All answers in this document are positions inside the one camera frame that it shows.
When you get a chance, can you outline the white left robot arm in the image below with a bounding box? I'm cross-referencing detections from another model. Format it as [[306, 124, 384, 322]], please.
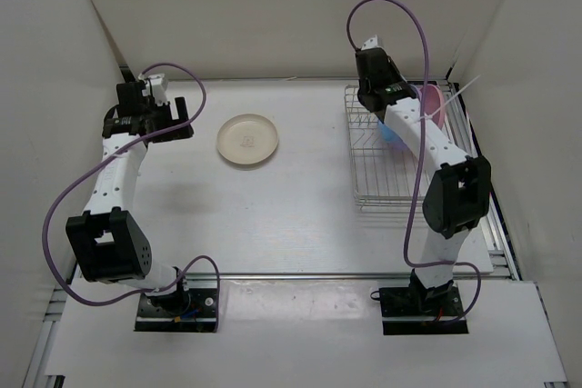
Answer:
[[65, 75, 194, 315]]

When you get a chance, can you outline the metal wire dish rack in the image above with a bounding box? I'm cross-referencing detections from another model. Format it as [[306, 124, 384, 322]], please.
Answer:
[[343, 83, 460, 213]]

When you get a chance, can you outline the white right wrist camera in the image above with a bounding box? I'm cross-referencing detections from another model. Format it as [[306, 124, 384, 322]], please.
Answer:
[[361, 35, 383, 51]]

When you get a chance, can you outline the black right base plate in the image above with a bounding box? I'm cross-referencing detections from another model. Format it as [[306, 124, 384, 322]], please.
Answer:
[[374, 286, 469, 336]]

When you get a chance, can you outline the cream bear plate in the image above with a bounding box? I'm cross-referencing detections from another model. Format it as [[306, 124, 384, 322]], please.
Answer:
[[216, 114, 279, 169]]

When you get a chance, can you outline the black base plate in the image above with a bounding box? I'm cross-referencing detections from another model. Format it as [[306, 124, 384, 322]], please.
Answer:
[[374, 286, 469, 336], [134, 278, 221, 333]]

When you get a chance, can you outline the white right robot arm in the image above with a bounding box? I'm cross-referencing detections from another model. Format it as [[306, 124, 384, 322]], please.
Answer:
[[355, 41, 491, 315]]

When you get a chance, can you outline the white zip tie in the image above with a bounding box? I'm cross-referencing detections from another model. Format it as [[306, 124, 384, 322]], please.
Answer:
[[418, 75, 481, 122]]

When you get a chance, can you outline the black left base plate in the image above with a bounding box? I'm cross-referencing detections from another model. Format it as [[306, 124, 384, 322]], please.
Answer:
[[134, 278, 221, 333]]

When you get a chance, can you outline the purple cable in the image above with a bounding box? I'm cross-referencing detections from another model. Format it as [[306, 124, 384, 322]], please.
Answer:
[[41, 60, 222, 333], [346, 0, 482, 325]]

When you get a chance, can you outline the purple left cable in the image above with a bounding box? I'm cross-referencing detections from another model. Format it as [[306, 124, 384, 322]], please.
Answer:
[[41, 60, 222, 333]]

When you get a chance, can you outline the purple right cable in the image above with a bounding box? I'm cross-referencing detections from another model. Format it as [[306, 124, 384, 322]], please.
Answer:
[[346, 0, 482, 325]]

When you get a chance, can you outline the blue plate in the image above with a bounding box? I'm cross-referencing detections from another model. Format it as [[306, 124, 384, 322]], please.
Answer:
[[377, 121, 402, 147]]

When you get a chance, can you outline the pink plate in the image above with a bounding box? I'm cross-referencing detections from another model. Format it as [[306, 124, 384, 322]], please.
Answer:
[[418, 84, 446, 129]]

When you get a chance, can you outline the purple plate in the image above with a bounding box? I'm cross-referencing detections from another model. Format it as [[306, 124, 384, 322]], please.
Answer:
[[395, 139, 408, 151]]

